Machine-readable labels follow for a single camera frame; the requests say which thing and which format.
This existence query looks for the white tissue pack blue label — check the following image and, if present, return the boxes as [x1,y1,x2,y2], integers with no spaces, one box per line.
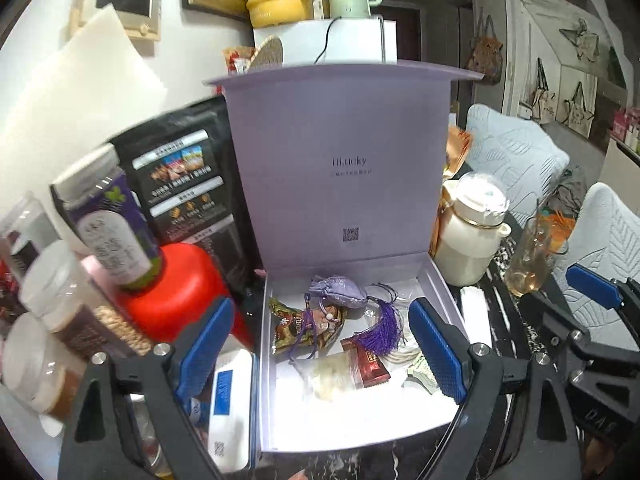
[192,350,253,473]

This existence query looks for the wall intercom panel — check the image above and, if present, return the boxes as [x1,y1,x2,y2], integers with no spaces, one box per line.
[67,0,163,43]

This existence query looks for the brown jar white lid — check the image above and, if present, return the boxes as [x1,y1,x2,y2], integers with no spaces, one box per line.
[0,312,88,423]

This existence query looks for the white foam board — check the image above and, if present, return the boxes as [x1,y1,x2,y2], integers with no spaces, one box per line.
[0,4,168,241]

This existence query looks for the cream jug with lid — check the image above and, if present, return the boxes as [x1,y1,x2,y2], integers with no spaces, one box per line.
[432,171,513,287]

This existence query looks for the glass cup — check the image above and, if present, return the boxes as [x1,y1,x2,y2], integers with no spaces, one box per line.
[504,210,571,297]

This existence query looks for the red snack package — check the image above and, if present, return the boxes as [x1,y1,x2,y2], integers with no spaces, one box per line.
[222,46,258,77]

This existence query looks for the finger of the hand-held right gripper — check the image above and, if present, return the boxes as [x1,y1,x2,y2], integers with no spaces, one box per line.
[520,291,640,381]
[566,264,640,318]

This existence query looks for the purple sachet with tassel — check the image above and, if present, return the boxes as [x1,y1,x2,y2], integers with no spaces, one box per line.
[290,275,401,361]

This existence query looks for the clear jar red contents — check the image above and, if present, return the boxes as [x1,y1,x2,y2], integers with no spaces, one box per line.
[0,260,26,331]

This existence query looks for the purple gift box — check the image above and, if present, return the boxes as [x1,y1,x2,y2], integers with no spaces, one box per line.
[202,57,486,456]

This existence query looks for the clear plastic jar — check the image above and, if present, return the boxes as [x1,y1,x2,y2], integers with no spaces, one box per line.
[0,192,61,281]

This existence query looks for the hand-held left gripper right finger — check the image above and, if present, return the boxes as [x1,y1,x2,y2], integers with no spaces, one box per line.
[408,297,586,480]

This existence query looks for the white mini fridge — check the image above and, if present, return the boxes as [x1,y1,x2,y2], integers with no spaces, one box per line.
[252,16,398,67]

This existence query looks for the clear bag of white pieces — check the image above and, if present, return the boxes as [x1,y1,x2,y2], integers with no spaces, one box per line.
[302,350,361,402]

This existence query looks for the brown door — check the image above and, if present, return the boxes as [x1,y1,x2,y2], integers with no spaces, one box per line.
[372,2,423,63]

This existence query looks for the red candy packet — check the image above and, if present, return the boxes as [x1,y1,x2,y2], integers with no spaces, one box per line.
[340,332,392,390]

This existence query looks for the brown tote bag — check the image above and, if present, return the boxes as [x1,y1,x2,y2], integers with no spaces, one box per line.
[467,10,503,86]

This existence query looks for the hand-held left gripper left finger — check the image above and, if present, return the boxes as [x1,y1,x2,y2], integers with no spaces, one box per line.
[57,296,236,480]

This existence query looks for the chair with white quilted cover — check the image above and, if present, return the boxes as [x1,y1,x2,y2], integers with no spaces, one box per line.
[465,104,571,221]
[550,182,640,341]

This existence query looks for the jar of grains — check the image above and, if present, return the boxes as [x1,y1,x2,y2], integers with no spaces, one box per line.
[20,240,153,358]

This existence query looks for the white packet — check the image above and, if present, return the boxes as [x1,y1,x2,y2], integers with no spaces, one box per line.
[460,286,493,346]

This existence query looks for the round woven fan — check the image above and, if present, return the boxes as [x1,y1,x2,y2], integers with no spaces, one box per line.
[247,35,285,72]

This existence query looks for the black pouch bag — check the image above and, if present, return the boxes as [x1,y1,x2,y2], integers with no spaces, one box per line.
[107,95,261,281]

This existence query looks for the shelf of bottles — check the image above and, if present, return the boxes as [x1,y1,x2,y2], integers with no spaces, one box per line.
[607,107,640,153]

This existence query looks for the purple label jar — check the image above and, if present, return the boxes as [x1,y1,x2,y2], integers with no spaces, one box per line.
[49,142,163,293]

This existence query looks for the butterfly wall art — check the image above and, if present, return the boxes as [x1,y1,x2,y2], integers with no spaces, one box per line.
[559,19,601,63]

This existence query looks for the pale green packet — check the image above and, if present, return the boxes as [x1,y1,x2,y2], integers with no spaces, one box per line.
[402,352,441,396]

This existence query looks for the black kettle cable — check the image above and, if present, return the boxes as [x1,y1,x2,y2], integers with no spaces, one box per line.
[314,16,341,65]

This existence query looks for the canvas tote bag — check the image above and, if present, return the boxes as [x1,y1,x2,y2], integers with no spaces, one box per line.
[557,80,598,136]
[520,57,558,123]

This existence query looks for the red canister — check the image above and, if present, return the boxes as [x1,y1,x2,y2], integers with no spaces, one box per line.
[112,242,251,351]

